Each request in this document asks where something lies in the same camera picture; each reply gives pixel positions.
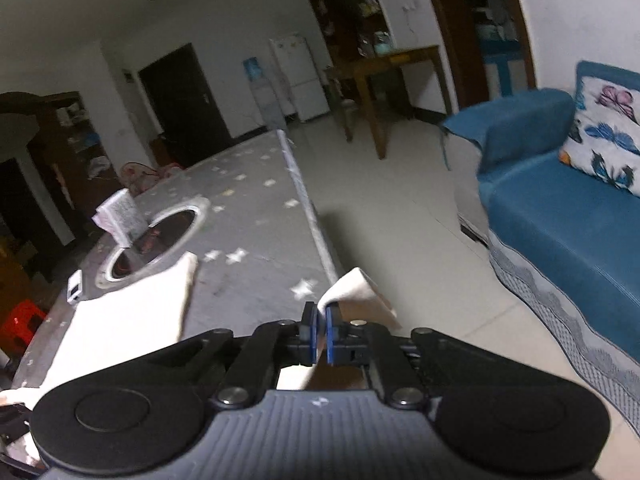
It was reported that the white tissue pack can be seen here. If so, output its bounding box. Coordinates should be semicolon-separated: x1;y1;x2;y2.
92;189;147;249

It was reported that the dark tall cabinet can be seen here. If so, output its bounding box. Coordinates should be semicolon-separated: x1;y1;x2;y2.
308;0;397;67

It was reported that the red plastic stool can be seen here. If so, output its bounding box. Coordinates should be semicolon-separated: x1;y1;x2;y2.
0;300;49;357

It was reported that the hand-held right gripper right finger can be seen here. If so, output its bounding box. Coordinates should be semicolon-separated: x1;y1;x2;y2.
325;302;476;409

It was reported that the wooden side table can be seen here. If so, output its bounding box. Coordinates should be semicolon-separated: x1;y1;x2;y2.
325;44;454;161

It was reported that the wooden door frame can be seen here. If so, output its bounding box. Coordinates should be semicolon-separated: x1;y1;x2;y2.
419;0;537;112

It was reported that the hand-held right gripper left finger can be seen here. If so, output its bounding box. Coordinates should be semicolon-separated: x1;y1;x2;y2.
172;301;326;409

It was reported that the round black induction cooker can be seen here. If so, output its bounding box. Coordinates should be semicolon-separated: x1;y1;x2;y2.
95;197;211;291

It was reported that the grey star-print tablecloth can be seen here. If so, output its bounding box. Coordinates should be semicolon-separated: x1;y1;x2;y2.
10;129;342;397

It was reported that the cream white garment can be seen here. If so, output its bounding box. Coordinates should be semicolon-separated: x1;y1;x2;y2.
15;252;403;394

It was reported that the blue cabinet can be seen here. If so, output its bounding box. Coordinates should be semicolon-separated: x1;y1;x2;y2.
482;40;532;97

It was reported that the dark door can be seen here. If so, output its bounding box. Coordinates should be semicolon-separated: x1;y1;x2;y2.
137;43;234;144

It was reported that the white remote control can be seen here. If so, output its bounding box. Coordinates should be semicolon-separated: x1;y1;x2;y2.
66;270;84;306

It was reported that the butterfly print pillow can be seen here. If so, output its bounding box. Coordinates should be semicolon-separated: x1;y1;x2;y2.
557;77;640;197

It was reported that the dark open shelf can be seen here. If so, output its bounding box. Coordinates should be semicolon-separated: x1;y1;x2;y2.
29;91;119;202

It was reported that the water dispenser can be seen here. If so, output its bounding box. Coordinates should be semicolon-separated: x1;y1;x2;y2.
243;56;286;131

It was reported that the blue sofa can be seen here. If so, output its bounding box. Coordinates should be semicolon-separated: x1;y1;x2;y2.
440;60;640;433

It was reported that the white refrigerator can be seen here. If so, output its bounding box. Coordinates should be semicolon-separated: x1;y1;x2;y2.
269;32;331;122

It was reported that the pink mesh food cover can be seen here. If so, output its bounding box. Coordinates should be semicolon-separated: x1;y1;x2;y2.
119;161;164;194

